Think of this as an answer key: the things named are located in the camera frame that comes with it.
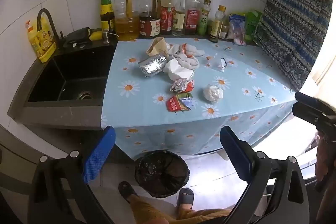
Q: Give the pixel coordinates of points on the black and yellow brush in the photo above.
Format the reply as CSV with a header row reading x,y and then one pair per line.
x,y
81,35

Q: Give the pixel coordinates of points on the metal soap pump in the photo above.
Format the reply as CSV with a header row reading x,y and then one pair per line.
x,y
106,36

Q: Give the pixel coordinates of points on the crumpled silver wrapper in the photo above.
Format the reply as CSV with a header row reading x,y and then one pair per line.
x,y
182,85

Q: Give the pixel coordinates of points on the small seasoning jar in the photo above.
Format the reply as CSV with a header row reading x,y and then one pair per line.
x,y
223,32

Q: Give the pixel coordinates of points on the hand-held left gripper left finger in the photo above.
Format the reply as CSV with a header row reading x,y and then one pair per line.
x,y
99,153

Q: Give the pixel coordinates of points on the crumpled white tissue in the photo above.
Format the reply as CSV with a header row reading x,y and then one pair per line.
x,y
213,92

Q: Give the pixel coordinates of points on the clear bag of goods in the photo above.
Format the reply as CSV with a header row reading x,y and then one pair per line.
x,y
237,28

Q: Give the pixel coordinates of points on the blue daisy tablecloth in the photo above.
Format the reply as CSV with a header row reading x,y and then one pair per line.
x,y
147,113

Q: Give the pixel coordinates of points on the white paper bag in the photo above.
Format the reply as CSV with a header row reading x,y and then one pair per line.
x,y
178,71

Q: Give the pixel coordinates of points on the red label clear bottle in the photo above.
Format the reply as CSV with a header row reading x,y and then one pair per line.
x,y
193,14

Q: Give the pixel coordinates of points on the red label dark bottle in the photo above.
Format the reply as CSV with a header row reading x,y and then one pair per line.
x,y
167,12

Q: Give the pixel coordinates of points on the clear yellow cap bottle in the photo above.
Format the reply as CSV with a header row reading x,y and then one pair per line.
x,y
179,14

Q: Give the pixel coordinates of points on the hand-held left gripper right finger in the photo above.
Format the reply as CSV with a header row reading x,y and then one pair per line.
x,y
233,155

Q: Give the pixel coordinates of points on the red snack wrapper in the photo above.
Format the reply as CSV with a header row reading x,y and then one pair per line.
x,y
178,103

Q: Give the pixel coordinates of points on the clear plastic wrapper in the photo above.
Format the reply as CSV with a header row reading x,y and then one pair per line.
x,y
222,64

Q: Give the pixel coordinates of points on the black kitchen sink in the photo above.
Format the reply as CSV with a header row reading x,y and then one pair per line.
x,y
65,77

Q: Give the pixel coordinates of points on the green drink bottle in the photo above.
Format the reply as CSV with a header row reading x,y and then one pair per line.
x,y
204,18

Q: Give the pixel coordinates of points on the black mesh bin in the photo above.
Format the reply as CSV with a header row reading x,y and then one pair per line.
x,y
161,172

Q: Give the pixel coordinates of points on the clear cooking oil jug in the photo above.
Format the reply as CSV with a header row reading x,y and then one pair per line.
x,y
127,19

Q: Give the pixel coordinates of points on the dark slipper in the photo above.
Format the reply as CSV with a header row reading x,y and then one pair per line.
x,y
185,196
127,191

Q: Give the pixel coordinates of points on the green packet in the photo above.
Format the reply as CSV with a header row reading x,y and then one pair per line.
x,y
253,24

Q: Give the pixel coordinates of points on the black faucet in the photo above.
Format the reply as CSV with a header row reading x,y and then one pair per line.
x,y
51,22

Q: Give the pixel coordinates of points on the person's right hand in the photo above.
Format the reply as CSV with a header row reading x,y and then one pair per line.
x,y
324,161

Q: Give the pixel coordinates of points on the dark soy sauce jug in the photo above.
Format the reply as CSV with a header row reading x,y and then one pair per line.
x,y
150,22

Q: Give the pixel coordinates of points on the patterned blue cloth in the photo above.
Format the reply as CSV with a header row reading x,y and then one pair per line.
x,y
294,24

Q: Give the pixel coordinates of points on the yellow dish soap bottle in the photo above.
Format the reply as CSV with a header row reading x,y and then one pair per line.
x,y
42,41

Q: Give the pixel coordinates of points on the green label sauce bottle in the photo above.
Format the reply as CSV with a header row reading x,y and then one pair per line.
x,y
106,10

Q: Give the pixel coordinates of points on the small yellow cap bottle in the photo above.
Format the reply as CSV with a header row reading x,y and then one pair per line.
x,y
216,24

